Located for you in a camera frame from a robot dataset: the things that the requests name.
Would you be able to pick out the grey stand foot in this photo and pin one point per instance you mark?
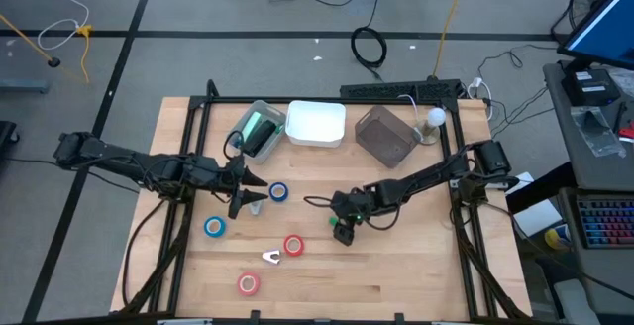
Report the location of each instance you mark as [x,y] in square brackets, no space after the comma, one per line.
[22,86]

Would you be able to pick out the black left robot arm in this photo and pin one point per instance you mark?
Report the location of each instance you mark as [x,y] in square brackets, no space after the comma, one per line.
[129,164]

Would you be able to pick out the silver aluminium bar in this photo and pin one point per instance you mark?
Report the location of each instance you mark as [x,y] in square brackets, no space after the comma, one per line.
[448,323]
[183,322]

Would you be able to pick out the grey plastic bin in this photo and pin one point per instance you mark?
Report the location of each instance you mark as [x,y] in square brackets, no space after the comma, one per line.
[267,108]

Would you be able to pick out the black table clamp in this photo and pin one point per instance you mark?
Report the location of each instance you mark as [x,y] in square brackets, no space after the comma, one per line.
[255,315]
[398,316]

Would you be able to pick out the white bulb lamp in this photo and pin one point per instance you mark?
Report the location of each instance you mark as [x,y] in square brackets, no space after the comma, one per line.
[436,116]

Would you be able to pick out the white plastic bin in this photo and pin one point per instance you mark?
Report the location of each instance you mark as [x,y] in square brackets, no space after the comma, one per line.
[315,123]

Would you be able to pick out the black perforated box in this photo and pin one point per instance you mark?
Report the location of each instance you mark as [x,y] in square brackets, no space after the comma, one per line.
[396,88]

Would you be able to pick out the grey-blue staple remover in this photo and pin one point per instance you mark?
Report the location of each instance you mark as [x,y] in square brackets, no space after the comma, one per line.
[255,210]

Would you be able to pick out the backlit keyboard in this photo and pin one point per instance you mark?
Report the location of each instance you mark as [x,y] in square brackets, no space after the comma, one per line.
[606,221]

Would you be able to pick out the black mini computer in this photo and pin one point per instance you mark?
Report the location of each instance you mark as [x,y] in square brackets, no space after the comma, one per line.
[589,89]

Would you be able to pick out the light blue tape roll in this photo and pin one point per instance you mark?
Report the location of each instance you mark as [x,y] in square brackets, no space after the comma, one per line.
[206,227]

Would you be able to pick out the clear plastic bag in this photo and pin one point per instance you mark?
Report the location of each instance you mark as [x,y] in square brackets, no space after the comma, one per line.
[594,127]

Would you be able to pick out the brown translucent plastic bin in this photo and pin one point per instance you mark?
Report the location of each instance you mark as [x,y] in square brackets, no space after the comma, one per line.
[384,137]

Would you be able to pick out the computer monitor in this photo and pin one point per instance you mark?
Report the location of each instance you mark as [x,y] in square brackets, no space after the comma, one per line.
[606,28]

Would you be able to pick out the red tape roll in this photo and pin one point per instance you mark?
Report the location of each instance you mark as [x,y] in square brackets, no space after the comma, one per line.
[286,246]

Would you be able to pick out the dark blue tape roll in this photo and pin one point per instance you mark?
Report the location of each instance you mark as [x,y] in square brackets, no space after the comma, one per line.
[285,192]

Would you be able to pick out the lilac staple remover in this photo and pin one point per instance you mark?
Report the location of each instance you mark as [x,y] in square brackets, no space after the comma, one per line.
[265,255]

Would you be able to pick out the black floor object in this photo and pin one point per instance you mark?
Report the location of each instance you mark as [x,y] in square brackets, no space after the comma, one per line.
[7,137]

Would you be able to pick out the grey side desk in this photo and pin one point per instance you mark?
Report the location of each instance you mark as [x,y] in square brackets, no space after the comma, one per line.
[569,139]

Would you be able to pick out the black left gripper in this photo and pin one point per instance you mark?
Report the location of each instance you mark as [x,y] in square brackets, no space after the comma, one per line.
[230,181]

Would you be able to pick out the yellow round object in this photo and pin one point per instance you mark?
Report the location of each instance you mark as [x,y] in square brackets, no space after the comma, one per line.
[555,238]

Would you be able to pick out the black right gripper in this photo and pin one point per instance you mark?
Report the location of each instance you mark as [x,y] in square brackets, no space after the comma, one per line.
[349,203]

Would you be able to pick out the red desk object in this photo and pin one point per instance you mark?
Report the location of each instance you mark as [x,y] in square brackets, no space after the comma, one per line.
[628,132]

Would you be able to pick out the white power plug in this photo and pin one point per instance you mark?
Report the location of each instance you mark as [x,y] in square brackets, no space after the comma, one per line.
[475,83]

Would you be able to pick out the black floor disc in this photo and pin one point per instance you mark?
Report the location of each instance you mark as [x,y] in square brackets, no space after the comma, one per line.
[53,62]

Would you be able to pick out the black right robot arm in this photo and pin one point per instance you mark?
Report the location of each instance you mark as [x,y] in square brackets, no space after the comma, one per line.
[426,179]

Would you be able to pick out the white paper box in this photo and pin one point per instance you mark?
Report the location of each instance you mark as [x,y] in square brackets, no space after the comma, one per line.
[537,218]

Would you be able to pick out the pink tape roll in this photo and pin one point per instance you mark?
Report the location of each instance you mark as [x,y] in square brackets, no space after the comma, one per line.
[241,284]

